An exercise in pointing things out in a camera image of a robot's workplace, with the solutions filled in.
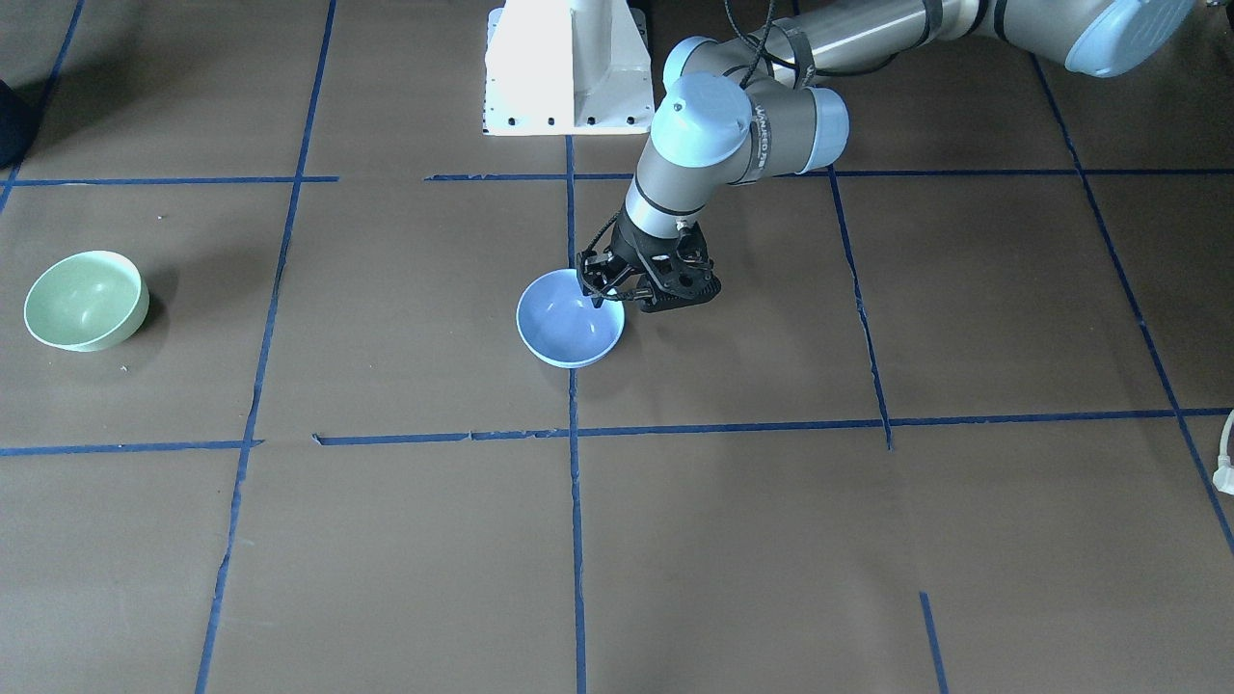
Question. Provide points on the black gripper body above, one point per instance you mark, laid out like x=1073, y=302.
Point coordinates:
x=634, y=248

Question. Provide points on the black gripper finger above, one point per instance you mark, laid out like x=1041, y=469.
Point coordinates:
x=600, y=277

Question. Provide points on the blue bowl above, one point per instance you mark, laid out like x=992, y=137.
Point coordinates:
x=560, y=325

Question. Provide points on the green bowl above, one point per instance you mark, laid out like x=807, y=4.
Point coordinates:
x=87, y=302

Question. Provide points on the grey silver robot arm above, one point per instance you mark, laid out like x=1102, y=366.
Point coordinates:
x=735, y=112

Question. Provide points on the white power plug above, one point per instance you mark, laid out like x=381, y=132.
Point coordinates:
x=1222, y=477

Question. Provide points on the dark object at edge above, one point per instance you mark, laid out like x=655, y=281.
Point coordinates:
x=19, y=122

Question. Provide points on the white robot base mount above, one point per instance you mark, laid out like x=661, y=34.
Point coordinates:
x=558, y=68

